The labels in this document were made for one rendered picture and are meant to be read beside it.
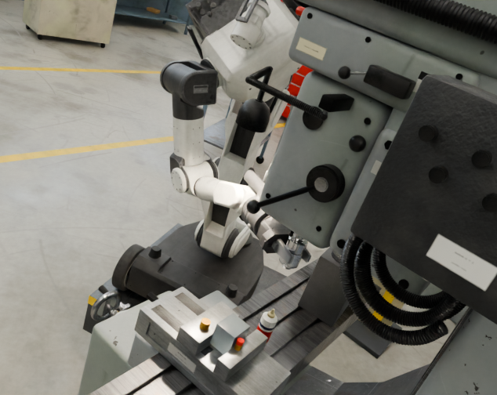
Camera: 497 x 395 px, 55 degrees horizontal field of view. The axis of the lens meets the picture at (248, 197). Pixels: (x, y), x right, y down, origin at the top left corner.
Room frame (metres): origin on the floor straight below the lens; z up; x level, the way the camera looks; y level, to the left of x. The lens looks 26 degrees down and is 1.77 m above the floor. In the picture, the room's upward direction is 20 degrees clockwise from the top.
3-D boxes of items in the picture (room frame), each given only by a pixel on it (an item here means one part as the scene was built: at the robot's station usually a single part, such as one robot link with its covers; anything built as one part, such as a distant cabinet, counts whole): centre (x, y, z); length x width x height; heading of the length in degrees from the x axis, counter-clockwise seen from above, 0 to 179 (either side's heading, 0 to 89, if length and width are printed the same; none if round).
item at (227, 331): (0.83, -0.07, 1.04); 0.06 x 0.05 x 0.06; 153
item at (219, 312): (0.86, -0.02, 1.02); 0.15 x 0.06 x 0.04; 153
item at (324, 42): (0.94, -0.18, 1.68); 0.34 x 0.24 x 0.10; 60
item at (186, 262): (1.81, 0.06, 0.59); 0.64 x 0.52 x 0.33; 168
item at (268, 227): (1.03, -0.08, 1.22); 0.13 x 0.12 x 0.10; 129
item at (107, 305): (1.21, 0.29, 0.63); 0.16 x 0.12 x 0.12; 60
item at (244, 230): (1.84, 0.05, 0.68); 0.21 x 0.20 x 0.13; 168
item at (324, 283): (1.26, -0.34, 1.03); 0.22 x 0.12 x 0.20; 158
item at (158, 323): (0.84, -0.04, 0.98); 0.35 x 0.15 x 0.11; 63
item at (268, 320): (0.98, -0.16, 0.98); 0.04 x 0.04 x 0.11
